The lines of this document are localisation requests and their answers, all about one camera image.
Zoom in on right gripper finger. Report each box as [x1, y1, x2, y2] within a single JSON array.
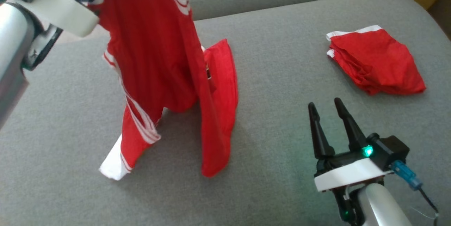
[[334, 98, 369, 151], [308, 103, 335, 159]]

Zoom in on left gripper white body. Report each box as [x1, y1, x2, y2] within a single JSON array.
[[7, 0, 99, 69]]

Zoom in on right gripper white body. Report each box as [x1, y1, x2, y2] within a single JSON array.
[[314, 147, 393, 225]]

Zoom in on red Bulls shorts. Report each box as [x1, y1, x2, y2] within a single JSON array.
[[326, 25, 427, 96]]

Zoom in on red and white Bulls jersey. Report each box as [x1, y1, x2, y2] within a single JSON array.
[[88, 0, 239, 181]]

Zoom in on grey sofa seat cushion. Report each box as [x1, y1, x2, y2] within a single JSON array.
[[0, 0, 451, 226]]

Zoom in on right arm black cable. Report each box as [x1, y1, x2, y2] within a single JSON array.
[[390, 160, 440, 226]]

